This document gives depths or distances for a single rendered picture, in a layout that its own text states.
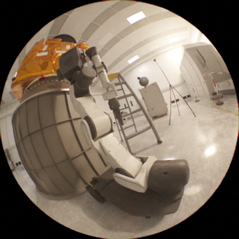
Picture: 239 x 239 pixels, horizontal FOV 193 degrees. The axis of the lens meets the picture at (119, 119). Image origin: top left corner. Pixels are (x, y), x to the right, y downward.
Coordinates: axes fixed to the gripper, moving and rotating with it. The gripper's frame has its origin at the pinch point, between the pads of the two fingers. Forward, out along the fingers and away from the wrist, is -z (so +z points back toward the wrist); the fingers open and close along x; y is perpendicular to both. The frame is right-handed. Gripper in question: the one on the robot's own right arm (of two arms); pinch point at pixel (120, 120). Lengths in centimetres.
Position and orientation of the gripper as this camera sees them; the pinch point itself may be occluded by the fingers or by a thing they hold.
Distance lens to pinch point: 59.7
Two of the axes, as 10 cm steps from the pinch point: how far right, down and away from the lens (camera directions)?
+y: -9.3, 3.7, -0.2
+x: -0.9, -1.8, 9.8
